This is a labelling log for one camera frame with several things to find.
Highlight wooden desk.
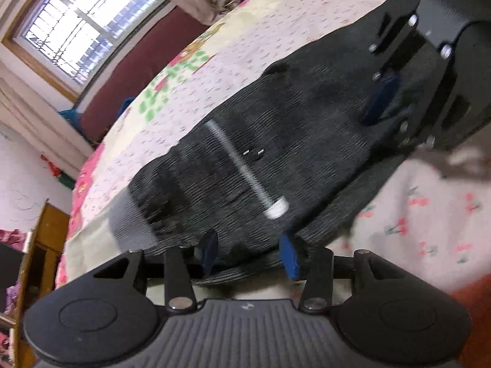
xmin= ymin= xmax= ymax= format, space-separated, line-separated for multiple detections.
xmin=15 ymin=198 xmax=72 ymax=316

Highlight red green hanging decoration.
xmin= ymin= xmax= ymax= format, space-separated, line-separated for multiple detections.
xmin=40 ymin=153 xmax=77 ymax=191

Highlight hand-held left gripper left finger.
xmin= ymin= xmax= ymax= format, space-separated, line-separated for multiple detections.
xmin=93 ymin=231 xmax=220 ymax=312

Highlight person's right hand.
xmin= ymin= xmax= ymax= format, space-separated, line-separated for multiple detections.
xmin=416 ymin=142 xmax=491 ymax=179

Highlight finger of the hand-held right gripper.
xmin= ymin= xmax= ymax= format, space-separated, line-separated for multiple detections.
xmin=360 ymin=11 xmax=421 ymax=125
xmin=398 ymin=43 xmax=456 ymax=151

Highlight pink cartoon print bed sheet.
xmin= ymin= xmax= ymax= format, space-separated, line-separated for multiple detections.
xmin=56 ymin=0 xmax=403 ymax=288

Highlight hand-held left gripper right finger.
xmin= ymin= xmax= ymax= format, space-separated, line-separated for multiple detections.
xmin=278 ymin=233 xmax=402 ymax=314

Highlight black rectangular object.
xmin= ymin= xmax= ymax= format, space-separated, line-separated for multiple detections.
xmin=0 ymin=243 xmax=24 ymax=304

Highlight dark grey checked pants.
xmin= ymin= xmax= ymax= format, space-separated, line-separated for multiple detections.
xmin=109 ymin=11 xmax=457 ymax=288

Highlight light green cloth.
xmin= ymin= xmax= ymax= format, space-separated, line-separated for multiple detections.
xmin=57 ymin=209 xmax=129 ymax=289

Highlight window with wooden frame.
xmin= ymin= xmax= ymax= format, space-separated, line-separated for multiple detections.
xmin=2 ymin=0 xmax=171 ymax=102

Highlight maroon padded headboard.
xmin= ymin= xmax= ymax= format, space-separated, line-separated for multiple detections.
xmin=77 ymin=6 xmax=210 ymax=143

